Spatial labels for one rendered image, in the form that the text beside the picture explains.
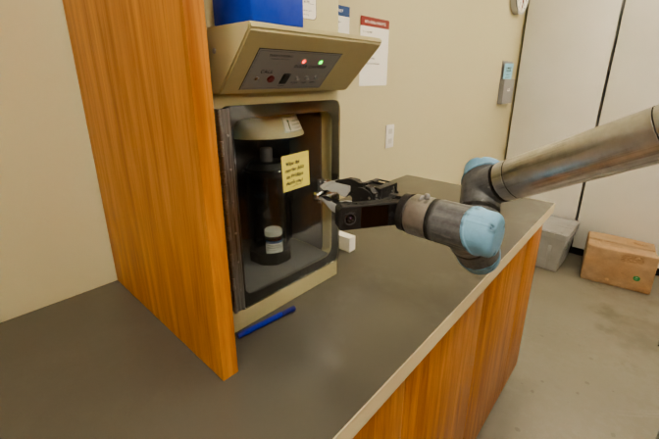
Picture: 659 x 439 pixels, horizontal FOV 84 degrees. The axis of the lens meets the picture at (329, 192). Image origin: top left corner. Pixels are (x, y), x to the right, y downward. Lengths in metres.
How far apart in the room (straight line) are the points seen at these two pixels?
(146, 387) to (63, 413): 0.12
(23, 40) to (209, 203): 0.58
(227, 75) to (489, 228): 0.46
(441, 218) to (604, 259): 2.73
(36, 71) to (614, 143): 1.05
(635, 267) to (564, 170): 2.68
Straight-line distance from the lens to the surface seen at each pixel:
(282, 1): 0.61
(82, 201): 1.05
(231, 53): 0.59
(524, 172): 0.69
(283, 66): 0.65
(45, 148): 1.01
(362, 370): 0.72
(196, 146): 0.54
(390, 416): 0.87
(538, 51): 3.54
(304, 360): 0.74
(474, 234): 0.60
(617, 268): 3.32
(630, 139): 0.63
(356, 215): 0.64
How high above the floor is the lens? 1.43
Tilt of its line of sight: 17 degrees down
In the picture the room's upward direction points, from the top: straight up
